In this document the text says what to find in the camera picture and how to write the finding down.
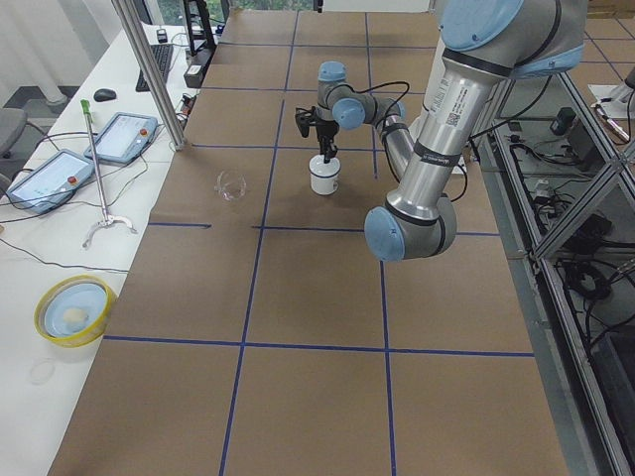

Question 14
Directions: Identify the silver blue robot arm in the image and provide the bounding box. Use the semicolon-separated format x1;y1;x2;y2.
296;1;588;262

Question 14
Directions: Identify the blue plate with food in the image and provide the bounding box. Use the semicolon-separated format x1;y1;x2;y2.
43;283;107;337

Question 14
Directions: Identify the far teach pendant tablet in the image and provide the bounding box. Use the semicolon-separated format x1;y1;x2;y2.
94;112;158;166

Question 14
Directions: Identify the white enamel mug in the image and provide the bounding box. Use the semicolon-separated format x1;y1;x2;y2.
310;173;339;195

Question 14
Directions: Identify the black keyboard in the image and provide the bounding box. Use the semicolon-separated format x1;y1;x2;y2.
135;43;176;93

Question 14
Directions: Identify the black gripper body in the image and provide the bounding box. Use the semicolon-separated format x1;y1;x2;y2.
295;107;339;144

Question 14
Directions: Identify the near teach pendant tablet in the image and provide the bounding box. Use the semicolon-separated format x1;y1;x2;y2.
7;149;94;214

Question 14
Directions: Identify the metal reacher grabber tool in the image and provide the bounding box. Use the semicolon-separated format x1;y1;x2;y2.
80;99;138;250

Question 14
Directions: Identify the black box device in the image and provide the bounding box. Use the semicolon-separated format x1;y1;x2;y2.
184;48;215;88

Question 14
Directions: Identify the black computer mouse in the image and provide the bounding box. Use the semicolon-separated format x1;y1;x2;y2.
93;88;117;102

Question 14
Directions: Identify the aluminium frame post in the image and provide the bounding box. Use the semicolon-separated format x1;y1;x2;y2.
111;0;186;151

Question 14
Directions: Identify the aluminium side frame rail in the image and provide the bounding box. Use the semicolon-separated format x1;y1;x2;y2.
474;74;634;475

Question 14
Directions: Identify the teach pendant tablet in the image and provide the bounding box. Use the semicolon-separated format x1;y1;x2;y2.
7;149;94;214
94;112;158;166

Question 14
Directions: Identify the yellow tape roll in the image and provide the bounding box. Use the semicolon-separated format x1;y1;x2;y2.
34;275;117;348

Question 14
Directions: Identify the white mug lid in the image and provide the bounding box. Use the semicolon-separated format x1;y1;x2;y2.
309;155;341;179

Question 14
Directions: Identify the clear round lid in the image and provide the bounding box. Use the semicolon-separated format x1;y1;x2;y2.
29;358;56;386

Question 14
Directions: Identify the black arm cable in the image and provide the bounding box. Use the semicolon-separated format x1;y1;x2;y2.
354;80;477;204

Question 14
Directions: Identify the black power adapter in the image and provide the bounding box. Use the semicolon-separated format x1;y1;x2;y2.
550;107;576;137

